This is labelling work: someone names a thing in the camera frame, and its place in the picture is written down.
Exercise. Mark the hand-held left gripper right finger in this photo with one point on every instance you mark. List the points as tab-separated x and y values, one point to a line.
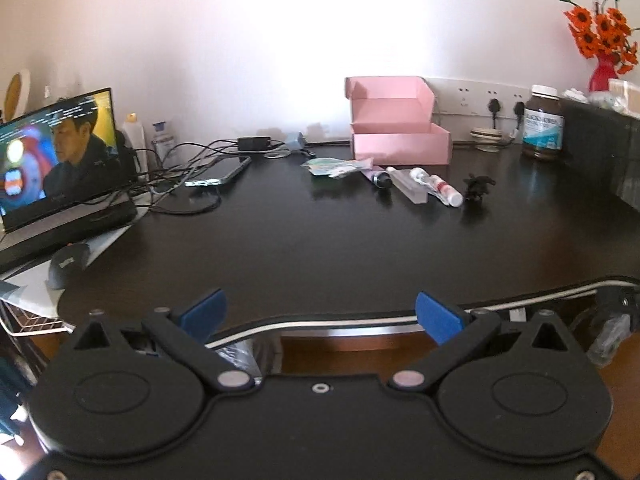
437	317

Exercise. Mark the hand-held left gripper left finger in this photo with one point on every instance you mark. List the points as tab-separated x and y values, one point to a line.
202	310

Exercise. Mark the white tube red print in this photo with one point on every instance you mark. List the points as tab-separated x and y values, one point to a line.
440	189

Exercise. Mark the clear plastic stick case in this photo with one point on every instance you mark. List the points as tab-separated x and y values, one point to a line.
407	186

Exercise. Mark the black hair claw clip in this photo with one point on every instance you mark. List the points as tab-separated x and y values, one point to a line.
477	187

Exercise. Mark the purple tube black cap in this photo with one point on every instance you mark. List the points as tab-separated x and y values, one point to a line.
377	177

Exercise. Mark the pink cardboard box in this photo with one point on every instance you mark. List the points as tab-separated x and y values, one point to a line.
400	145

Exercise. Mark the green item plastic packet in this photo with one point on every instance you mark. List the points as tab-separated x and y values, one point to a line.
330	166

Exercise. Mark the black desktop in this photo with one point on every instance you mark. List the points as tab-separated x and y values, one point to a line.
300	250

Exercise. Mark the black smartphone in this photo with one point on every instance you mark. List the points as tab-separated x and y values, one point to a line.
222	172

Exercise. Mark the black computer mouse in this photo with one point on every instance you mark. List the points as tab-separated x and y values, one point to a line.
65	265

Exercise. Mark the clear bottle blue cap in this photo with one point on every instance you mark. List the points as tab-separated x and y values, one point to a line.
164	145

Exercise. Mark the clear plastic bag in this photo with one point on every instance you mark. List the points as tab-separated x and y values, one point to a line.
607	340

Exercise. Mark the white paper sheet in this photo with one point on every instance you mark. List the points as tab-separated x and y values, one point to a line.
30	290

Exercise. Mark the black power adapter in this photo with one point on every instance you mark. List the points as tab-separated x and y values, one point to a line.
255	143

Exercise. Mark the white lotion bottle yellow cap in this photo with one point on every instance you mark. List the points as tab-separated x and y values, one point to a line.
134	142

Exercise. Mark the beige suction cup holder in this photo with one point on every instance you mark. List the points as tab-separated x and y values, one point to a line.
486	137

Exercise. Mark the light blue charger plug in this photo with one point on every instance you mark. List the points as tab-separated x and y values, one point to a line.
294	141

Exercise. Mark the laptop computer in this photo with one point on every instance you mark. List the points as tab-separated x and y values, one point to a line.
60	160

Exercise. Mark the brown supplement bottle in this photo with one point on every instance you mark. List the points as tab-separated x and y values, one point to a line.
542	130

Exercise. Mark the cotton swab box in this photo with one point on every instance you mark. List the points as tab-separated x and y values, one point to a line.
622	95

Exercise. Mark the red vase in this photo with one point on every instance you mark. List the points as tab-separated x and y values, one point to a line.
602	77

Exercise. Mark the orange artificial flowers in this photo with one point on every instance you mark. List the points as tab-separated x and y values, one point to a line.
602	30

